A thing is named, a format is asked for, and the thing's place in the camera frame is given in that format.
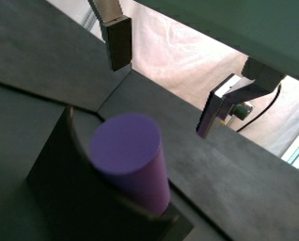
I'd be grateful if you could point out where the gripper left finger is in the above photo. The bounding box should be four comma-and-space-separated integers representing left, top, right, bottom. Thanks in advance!
88, 0, 132, 71

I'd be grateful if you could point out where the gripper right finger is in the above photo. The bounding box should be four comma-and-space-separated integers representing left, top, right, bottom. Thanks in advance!
196, 57, 285, 138

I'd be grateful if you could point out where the purple cylinder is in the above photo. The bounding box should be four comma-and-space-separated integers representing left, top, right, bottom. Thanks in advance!
89, 113, 169, 215

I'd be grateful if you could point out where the black curved cradle holder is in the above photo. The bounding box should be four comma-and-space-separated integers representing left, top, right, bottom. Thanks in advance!
26, 106, 193, 241

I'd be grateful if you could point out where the black cable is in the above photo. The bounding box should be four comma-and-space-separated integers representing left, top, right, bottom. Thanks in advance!
236, 84, 282, 133

